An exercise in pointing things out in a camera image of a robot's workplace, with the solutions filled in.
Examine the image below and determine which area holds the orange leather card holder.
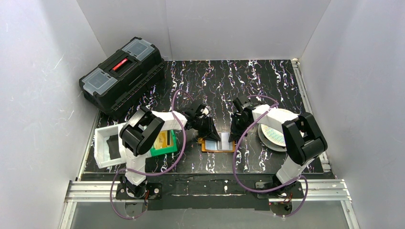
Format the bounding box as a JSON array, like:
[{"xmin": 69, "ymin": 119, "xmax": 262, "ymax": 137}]
[{"xmin": 198, "ymin": 132, "xmax": 236, "ymax": 153}]

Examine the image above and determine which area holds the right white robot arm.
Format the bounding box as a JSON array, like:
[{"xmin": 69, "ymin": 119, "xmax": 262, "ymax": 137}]
[{"xmin": 228, "ymin": 95, "xmax": 328, "ymax": 193}]

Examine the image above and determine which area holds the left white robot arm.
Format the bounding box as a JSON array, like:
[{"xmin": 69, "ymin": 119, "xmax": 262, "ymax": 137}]
[{"xmin": 119, "ymin": 101, "xmax": 221, "ymax": 193}]

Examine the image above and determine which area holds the gold card in bin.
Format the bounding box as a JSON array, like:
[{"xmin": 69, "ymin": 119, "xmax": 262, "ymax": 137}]
[{"xmin": 154, "ymin": 131, "xmax": 171, "ymax": 149}]

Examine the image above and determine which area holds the white filament spool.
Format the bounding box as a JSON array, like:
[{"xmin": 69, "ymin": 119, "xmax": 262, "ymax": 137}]
[{"xmin": 258, "ymin": 108, "xmax": 298, "ymax": 152}]

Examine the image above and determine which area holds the green plastic bin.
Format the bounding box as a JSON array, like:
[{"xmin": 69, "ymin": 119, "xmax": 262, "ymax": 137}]
[{"xmin": 150, "ymin": 130, "xmax": 178, "ymax": 156}]

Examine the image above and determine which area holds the black plastic toolbox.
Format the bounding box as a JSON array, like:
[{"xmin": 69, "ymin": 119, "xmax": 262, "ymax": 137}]
[{"xmin": 78, "ymin": 37, "xmax": 165, "ymax": 119}]

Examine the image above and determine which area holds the white foam tray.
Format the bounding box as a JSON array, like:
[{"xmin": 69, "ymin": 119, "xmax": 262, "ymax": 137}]
[{"xmin": 94, "ymin": 123, "xmax": 126, "ymax": 169}]

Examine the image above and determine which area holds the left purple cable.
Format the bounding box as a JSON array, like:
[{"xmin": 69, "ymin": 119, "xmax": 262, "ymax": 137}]
[{"xmin": 109, "ymin": 89, "xmax": 195, "ymax": 220}]

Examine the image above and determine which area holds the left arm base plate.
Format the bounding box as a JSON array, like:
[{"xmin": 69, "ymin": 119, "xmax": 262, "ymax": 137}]
[{"xmin": 113, "ymin": 182, "xmax": 163, "ymax": 200}]

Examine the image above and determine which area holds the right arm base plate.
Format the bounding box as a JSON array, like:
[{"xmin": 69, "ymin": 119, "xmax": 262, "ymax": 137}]
[{"xmin": 254, "ymin": 181, "xmax": 304, "ymax": 201}]

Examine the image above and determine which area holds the aluminium frame rail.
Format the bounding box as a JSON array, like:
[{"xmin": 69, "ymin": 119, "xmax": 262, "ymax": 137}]
[{"xmin": 60, "ymin": 175, "xmax": 359, "ymax": 229}]

